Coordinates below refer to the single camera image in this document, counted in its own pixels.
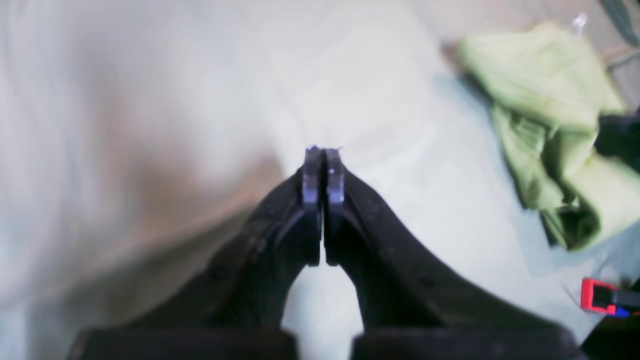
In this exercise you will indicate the blue and orange clamp tool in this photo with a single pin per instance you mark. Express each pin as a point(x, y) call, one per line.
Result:
point(600, 297)

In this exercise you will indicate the light green T-shirt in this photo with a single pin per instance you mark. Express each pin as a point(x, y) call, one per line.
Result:
point(548, 89)

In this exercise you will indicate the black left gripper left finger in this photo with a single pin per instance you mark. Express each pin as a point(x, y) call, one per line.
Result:
point(232, 309)

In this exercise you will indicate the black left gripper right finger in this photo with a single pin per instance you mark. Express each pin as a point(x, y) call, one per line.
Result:
point(413, 306)

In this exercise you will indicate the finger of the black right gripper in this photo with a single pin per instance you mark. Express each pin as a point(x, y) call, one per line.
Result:
point(619, 137)

